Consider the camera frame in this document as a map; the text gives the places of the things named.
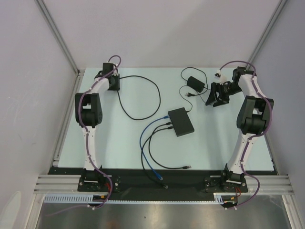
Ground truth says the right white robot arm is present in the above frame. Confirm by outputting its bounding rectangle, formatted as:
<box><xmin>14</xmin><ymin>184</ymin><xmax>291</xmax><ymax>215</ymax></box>
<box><xmin>205</xmin><ymin>67</ymin><xmax>274</xmax><ymax>192</ymax></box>

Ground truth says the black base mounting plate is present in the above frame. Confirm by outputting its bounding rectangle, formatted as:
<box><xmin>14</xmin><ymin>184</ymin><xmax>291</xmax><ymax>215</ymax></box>
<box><xmin>48</xmin><ymin>167</ymin><xmax>276</xmax><ymax>202</ymax></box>

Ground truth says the blue ethernet cable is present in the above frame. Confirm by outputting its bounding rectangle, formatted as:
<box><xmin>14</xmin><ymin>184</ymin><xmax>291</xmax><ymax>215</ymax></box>
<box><xmin>139</xmin><ymin>115</ymin><xmax>171</xmax><ymax>181</ymax></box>

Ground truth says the black network switch box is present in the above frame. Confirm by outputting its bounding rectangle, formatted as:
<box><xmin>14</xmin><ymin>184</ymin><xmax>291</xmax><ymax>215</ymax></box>
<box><xmin>168</xmin><ymin>107</ymin><xmax>194</xmax><ymax>137</ymax></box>

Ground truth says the black power adapter cable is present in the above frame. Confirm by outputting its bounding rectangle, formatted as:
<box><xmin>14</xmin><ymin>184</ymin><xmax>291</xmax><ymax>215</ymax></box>
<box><xmin>179</xmin><ymin>67</ymin><xmax>221</xmax><ymax>113</ymax></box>

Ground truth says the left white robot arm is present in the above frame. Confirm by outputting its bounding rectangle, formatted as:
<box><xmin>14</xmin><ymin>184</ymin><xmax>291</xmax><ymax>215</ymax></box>
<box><xmin>75</xmin><ymin>62</ymin><xmax>120</xmax><ymax>191</ymax></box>

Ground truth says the white slotted cable duct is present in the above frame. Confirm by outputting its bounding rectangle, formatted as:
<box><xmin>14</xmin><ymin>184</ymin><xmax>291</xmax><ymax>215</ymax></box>
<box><xmin>44</xmin><ymin>193</ymin><xmax>110</xmax><ymax>203</ymax></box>

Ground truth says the aluminium frame rail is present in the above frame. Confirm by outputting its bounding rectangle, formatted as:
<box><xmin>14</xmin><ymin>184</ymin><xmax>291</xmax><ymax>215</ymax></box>
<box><xmin>34</xmin><ymin>175</ymin><xmax>294</xmax><ymax>195</ymax></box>

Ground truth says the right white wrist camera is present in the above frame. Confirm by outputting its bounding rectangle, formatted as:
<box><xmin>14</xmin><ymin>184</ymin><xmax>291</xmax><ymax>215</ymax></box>
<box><xmin>214</xmin><ymin>70</ymin><xmax>228</xmax><ymax>85</ymax></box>

